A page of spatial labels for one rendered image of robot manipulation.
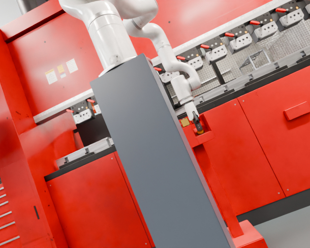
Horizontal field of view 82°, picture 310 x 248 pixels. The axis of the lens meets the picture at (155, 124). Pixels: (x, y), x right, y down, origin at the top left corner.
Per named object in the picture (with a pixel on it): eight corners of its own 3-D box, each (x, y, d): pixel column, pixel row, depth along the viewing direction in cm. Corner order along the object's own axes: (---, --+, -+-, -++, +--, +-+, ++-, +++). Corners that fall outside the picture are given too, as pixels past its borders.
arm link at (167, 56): (182, 44, 111) (202, 87, 107) (158, 56, 113) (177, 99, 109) (180, 36, 102) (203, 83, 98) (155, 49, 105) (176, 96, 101)
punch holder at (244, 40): (234, 50, 137) (225, 31, 139) (231, 54, 146) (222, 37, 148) (253, 41, 136) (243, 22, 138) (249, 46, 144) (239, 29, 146)
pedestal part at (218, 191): (233, 238, 97) (192, 146, 103) (230, 232, 103) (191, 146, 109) (244, 234, 97) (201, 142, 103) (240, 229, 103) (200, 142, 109)
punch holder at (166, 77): (163, 83, 143) (155, 65, 145) (164, 86, 151) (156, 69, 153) (180, 75, 142) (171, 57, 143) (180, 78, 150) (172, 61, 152)
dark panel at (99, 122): (88, 159, 204) (75, 124, 209) (89, 159, 206) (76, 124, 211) (180, 119, 194) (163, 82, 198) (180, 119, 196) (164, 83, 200)
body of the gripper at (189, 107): (180, 105, 110) (188, 121, 110) (182, 103, 100) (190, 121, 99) (192, 99, 109) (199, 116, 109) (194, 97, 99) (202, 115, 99)
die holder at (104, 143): (59, 170, 152) (55, 160, 153) (63, 169, 158) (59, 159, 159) (111, 147, 147) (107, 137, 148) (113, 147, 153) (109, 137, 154)
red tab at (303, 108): (289, 120, 118) (284, 110, 119) (288, 120, 120) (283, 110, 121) (312, 110, 117) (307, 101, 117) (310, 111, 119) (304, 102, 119)
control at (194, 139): (181, 152, 98) (168, 122, 100) (180, 150, 114) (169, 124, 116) (215, 138, 97) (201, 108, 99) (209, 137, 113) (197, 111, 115)
